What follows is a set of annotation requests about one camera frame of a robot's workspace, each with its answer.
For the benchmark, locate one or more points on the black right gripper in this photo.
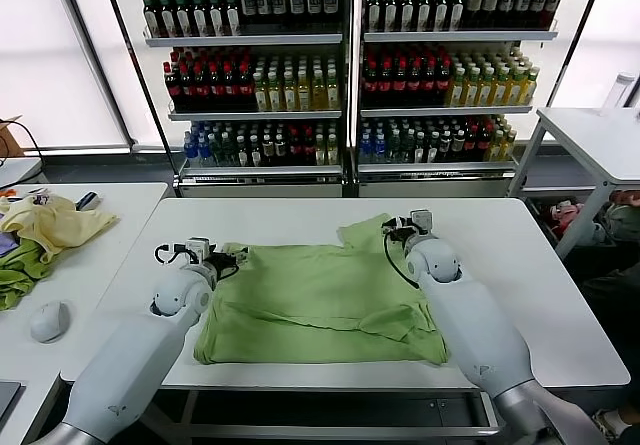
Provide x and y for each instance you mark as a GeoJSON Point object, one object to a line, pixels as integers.
{"type": "Point", "coordinates": [402, 233]}

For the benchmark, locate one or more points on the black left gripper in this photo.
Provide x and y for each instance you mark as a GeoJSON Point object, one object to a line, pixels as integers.
{"type": "Point", "coordinates": [221, 265]}

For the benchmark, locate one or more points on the green polo shirt red print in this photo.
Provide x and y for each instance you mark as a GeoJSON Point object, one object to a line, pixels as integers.
{"type": "Point", "coordinates": [320, 305]}

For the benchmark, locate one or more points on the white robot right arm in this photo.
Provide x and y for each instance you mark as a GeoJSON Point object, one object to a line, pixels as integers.
{"type": "Point", "coordinates": [475, 325]}

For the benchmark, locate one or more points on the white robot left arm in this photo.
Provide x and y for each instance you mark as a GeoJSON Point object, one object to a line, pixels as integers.
{"type": "Point", "coordinates": [125, 355]}

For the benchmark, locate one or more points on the pink clothes pile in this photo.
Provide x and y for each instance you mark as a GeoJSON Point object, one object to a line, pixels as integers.
{"type": "Point", "coordinates": [565, 215]}

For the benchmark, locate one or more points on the red cap cola bottle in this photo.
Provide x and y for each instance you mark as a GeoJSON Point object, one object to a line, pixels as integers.
{"type": "Point", "coordinates": [201, 90]}
{"type": "Point", "coordinates": [429, 87]}
{"type": "Point", "coordinates": [385, 87]}
{"type": "Point", "coordinates": [216, 90]}
{"type": "Point", "coordinates": [173, 90]}
{"type": "Point", "coordinates": [244, 90]}
{"type": "Point", "coordinates": [230, 90]}
{"type": "Point", "coordinates": [187, 90]}
{"type": "Point", "coordinates": [415, 87]}
{"type": "Point", "coordinates": [443, 87]}
{"type": "Point", "coordinates": [400, 87]}
{"type": "Point", "coordinates": [369, 87]}

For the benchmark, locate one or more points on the yellow juice bottle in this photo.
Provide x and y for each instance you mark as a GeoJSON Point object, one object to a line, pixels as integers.
{"type": "Point", "coordinates": [290, 96]}
{"type": "Point", "coordinates": [275, 96]}
{"type": "Point", "coordinates": [305, 96]}
{"type": "Point", "coordinates": [456, 92]}
{"type": "Point", "coordinates": [484, 92]}
{"type": "Point", "coordinates": [499, 92]}
{"type": "Point", "coordinates": [527, 91]}
{"type": "Point", "coordinates": [319, 96]}
{"type": "Point", "coordinates": [260, 96]}
{"type": "Point", "coordinates": [513, 92]}
{"type": "Point", "coordinates": [333, 96]}
{"type": "Point", "coordinates": [470, 92]}

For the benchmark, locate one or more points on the dark storage crate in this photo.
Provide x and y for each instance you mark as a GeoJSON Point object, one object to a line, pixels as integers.
{"type": "Point", "coordinates": [540, 220]}

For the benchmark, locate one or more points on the dark blue small object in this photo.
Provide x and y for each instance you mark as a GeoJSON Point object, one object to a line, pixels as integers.
{"type": "Point", "coordinates": [87, 201]}

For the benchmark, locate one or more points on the pale yellow garment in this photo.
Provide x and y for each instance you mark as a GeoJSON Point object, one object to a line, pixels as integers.
{"type": "Point", "coordinates": [60, 225]}

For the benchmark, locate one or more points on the white computer mouse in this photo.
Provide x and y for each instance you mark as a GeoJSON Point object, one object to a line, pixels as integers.
{"type": "Point", "coordinates": [50, 322]}

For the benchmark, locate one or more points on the grey metal drinks shelf unit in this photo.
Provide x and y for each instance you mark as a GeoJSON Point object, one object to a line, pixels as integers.
{"type": "Point", "coordinates": [450, 37]}
{"type": "Point", "coordinates": [240, 41]}

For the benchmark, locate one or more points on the small black white object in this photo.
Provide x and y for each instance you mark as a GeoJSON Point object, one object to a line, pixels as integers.
{"type": "Point", "coordinates": [40, 197]}

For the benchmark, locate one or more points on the green cap tea bottle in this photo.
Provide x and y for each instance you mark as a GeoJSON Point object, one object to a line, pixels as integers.
{"type": "Point", "coordinates": [440, 12]}
{"type": "Point", "coordinates": [233, 15]}
{"type": "Point", "coordinates": [218, 15]}
{"type": "Point", "coordinates": [424, 12]}
{"type": "Point", "coordinates": [185, 15]}
{"type": "Point", "coordinates": [456, 12]}
{"type": "Point", "coordinates": [168, 15]}
{"type": "Point", "coordinates": [201, 15]}
{"type": "Point", "coordinates": [151, 15]}
{"type": "Point", "coordinates": [374, 12]}
{"type": "Point", "coordinates": [407, 12]}
{"type": "Point", "coordinates": [391, 12]}

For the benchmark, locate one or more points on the green crumpled cloth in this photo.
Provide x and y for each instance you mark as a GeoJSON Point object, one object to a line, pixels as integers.
{"type": "Point", "coordinates": [20, 270]}

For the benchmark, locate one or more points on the black slanted metal pole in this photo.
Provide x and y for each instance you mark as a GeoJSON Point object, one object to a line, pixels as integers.
{"type": "Point", "coordinates": [135, 65]}
{"type": "Point", "coordinates": [577, 35]}

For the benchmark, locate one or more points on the white side table with legs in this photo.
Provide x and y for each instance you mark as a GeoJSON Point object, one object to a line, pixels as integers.
{"type": "Point", "coordinates": [590, 140]}

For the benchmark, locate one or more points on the grey garment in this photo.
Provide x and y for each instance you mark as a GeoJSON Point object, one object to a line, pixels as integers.
{"type": "Point", "coordinates": [620, 225]}

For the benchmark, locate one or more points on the purple cloth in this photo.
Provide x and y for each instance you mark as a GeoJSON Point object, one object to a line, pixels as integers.
{"type": "Point", "coordinates": [6, 245]}

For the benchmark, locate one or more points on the dark bottle white label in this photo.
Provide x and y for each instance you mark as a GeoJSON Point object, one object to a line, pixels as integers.
{"type": "Point", "coordinates": [538, 5]}
{"type": "Point", "coordinates": [297, 4]}
{"type": "Point", "coordinates": [554, 5]}
{"type": "Point", "coordinates": [314, 3]}
{"type": "Point", "coordinates": [523, 5]}
{"type": "Point", "coordinates": [280, 4]}
{"type": "Point", "coordinates": [264, 4]}
{"type": "Point", "coordinates": [249, 5]}
{"type": "Point", "coordinates": [330, 2]}
{"type": "Point", "coordinates": [507, 5]}

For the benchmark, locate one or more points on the dark bottle beige label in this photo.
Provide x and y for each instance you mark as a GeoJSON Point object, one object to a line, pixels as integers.
{"type": "Point", "coordinates": [474, 7]}
{"type": "Point", "coordinates": [490, 6]}

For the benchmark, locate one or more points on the small orange object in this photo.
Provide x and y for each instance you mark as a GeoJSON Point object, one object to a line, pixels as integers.
{"type": "Point", "coordinates": [6, 195]}

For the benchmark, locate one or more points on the red garment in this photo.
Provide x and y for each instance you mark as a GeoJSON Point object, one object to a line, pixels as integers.
{"type": "Point", "coordinates": [627, 197]}

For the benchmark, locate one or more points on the brown cardboard box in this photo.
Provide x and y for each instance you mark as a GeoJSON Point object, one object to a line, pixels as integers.
{"type": "Point", "coordinates": [9, 140]}

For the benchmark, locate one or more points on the dark grey laptop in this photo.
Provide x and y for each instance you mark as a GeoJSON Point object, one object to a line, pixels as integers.
{"type": "Point", "coordinates": [9, 397]}

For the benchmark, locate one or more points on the white grey sneaker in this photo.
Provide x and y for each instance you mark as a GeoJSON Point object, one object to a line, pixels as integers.
{"type": "Point", "coordinates": [612, 422]}

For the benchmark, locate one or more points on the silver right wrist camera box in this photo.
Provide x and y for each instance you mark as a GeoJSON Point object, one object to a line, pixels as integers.
{"type": "Point", "coordinates": [420, 222]}

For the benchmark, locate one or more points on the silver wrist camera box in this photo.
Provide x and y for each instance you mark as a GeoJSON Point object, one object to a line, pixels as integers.
{"type": "Point", "coordinates": [420, 222]}
{"type": "Point", "coordinates": [197, 249]}

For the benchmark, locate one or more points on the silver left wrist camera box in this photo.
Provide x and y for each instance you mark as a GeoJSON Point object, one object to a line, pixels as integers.
{"type": "Point", "coordinates": [197, 249]}

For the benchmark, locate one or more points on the grey window frame post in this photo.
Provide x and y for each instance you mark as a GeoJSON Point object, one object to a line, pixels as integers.
{"type": "Point", "coordinates": [100, 65]}

